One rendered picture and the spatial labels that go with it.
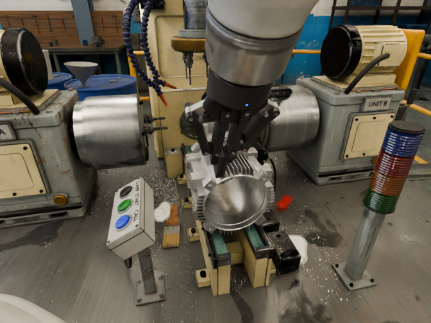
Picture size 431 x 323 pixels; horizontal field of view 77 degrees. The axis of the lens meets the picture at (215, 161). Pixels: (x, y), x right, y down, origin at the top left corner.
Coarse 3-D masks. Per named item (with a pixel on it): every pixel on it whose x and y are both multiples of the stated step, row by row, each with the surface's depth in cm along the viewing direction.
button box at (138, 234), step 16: (144, 192) 58; (128, 208) 53; (144, 208) 53; (112, 224) 52; (128, 224) 49; (144, 224) 49; (112, 240) 48; (128, 240) 48; (144, 240) 49; (128, 256) 50
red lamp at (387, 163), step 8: (384, 152) 54; (376, 160) 57; (384, 160) 54; (392, 160) 53; (400, 160) 52; (408, 160) 52; (376, 168) 56; (384, 168) 54; (392, 168) 53; (400, 168) 53; (408, 168) 53; (392, 176) 54; (400, 176) 54
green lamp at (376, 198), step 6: (366, 192) 61; (372, 192) 58; (366, 198) 60; (372, 198) 58; (378, 198) 57; (384, 198) 56; (390, 198) 56; (396, 198) 56; (366, 204) 60; (372, 204) 59; (378, 204) 58; (384, 204) 57; (390, 204) 57; (378, 210) 58; (384, 210) 58; (390, 210) 58
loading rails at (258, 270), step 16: (256, 224) 70; (192, 240) 82; (208, 240) 65; (240, 240) 76; (256, 240) 66; (208, 256) 63; (224, 256) 61; (240, 256) 74; (256, 256) 63; (272, 256) 64; (208, 272) 70; (224, 272) 63; (256, 272) 66; (272, 272) 72; (224, 288) 66
